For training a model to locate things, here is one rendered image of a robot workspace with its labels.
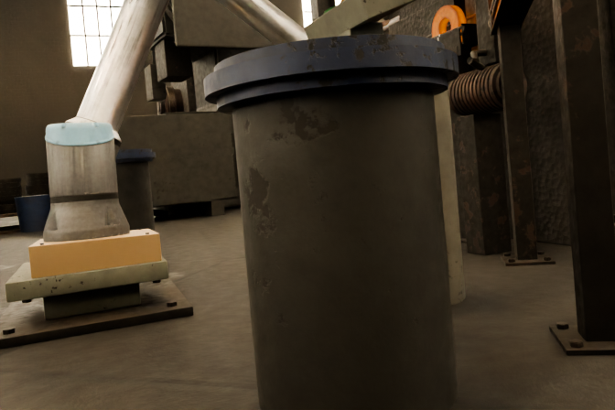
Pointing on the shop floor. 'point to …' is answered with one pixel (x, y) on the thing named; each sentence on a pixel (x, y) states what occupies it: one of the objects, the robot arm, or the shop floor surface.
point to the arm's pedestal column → (91, 312)
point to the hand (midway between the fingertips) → (386, 24)
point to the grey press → (204, 41)
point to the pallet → (19, 196)
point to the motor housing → (482, 159)
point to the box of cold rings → (186, 158)
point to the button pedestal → (364, 9)
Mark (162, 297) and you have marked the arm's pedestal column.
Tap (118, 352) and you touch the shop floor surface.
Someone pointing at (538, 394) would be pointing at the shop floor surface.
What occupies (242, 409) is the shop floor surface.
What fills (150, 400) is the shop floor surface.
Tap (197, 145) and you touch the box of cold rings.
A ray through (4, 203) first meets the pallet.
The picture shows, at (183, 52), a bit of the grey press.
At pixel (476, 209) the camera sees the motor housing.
